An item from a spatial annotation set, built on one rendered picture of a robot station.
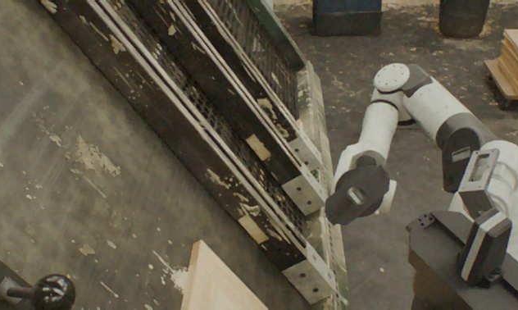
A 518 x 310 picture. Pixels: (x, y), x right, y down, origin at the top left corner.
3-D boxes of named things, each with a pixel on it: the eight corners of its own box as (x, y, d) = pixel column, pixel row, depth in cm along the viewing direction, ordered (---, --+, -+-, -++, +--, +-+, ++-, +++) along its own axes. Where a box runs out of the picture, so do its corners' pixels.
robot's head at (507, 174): (533, 185, 83) (521, 139, 79) (520, 235, 77) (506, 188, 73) (488, 185, 88) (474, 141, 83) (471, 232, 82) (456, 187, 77)
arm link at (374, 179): (310, 198, 96) (318, 193, 107) (347, 243, 94) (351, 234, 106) (368, 149, 94) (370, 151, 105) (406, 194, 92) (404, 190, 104)
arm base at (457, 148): (479, 170, 114) (524, 135, 107) (503, 223, 106) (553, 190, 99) (426, 151, 108) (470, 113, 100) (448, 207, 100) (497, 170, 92)
